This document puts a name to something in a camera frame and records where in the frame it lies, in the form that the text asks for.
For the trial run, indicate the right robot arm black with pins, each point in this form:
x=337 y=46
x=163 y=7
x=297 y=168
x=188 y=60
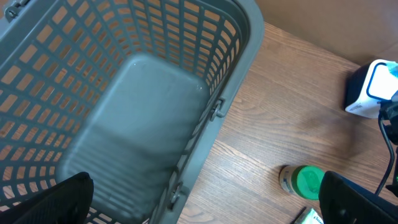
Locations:
x=387 y=121

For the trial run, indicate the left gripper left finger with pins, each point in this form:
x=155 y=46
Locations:
x=65 y=203

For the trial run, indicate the grey plastic basket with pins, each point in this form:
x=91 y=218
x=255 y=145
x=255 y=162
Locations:
x=133 y=92

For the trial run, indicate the teal wipes packet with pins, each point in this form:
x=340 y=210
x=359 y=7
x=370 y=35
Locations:
x=392 y=68

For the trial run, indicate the white barcode scanner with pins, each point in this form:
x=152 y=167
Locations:
x=367 y=87

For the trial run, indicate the green lid jar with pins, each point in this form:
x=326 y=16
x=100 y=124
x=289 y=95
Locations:
x=303 y=181

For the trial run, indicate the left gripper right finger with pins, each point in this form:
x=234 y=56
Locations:
x=342 y=201

